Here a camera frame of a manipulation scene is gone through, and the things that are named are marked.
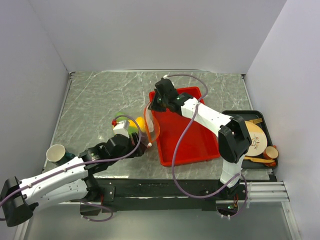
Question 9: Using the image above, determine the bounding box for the green bumpy fruit toy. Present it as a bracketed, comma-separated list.
[115, 111, 127, 122]

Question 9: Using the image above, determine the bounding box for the clear zip bag orange zipper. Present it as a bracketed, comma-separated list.
[111, 102, 160, 148]

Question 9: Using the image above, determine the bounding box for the yellow lemon toy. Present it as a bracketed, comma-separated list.
[135, 116, 146, 133]

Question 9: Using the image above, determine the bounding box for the green ridged fruit toy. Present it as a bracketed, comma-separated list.
[127, 120, 139, 135]

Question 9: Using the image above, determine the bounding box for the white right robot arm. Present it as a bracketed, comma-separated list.
[149, 75, 252, 199]

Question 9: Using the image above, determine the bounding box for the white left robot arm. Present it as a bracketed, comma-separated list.
[0, 132, 147, 227]

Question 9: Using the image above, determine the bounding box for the red plastic bin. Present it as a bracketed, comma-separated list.
[148, 86, 221, 168]

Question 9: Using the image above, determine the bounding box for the dark green mug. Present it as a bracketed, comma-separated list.
[46, 144, 76, 167]

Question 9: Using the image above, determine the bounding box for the black tray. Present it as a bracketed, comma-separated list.
[220, 109, 279, 170]

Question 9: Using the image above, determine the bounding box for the golden fork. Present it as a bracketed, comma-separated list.
[249, 118, 263, 124]

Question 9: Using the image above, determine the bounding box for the beige decorated plate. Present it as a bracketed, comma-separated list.
[245, 121, 268, 157]

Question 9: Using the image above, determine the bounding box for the brown small cup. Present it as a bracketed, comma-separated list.
[263, 145, 279, 160]

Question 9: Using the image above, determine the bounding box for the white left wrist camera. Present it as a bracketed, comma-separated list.
[111, 119, 130, 138]

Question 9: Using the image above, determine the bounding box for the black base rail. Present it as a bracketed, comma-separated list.
[69, 177, 278, 213]

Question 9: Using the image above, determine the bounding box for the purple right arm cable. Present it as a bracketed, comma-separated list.
[164, 73, 248, 218]

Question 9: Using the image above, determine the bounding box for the aluminium extrusion rail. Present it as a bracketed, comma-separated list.
[214, 181, 291, 204]

